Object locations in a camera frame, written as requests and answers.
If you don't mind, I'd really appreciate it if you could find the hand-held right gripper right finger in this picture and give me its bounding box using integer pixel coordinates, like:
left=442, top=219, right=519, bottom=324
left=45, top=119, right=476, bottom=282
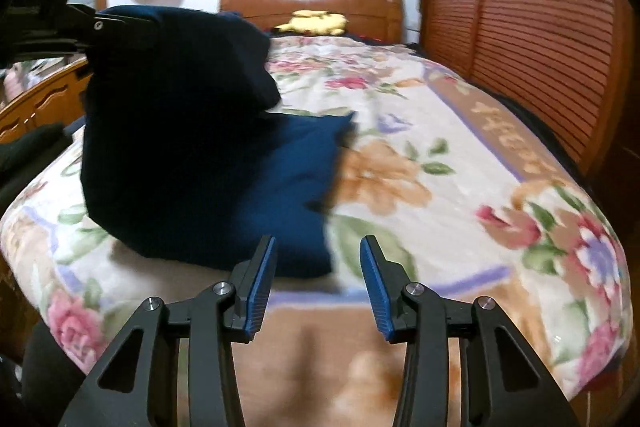
left=360, top=235, right=581, bottom=427

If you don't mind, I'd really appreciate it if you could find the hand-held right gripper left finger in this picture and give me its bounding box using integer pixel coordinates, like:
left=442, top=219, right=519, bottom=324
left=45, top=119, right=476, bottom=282
left=59, top=234, right=278, bottom=427

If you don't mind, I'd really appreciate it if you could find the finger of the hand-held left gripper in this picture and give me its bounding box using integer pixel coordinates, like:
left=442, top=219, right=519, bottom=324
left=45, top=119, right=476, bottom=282
left=70, top=4, right=163, bottom=54

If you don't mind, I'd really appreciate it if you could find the blue suit jacket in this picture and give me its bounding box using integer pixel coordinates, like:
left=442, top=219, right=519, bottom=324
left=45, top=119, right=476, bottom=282
left=80, top=5, right=358, bottom=280

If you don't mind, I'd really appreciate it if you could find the wooden desk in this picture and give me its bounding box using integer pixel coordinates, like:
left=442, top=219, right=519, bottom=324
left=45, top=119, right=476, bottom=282
left=0, top=57, right=93, bottom=145

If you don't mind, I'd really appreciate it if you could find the floral blanket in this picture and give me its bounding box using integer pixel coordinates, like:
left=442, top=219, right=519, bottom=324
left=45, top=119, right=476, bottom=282
left=0, top=34, right=631, bottom=427

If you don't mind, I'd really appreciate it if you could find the yellow plush toy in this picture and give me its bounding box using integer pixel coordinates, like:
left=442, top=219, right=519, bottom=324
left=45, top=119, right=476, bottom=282
left=274, top=9, right=348, bottom=36

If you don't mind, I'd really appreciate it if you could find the wooden louvered wardrobe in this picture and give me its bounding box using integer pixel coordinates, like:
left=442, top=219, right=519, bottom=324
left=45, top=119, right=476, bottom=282
left=419, top=0, right=636, bottom=178

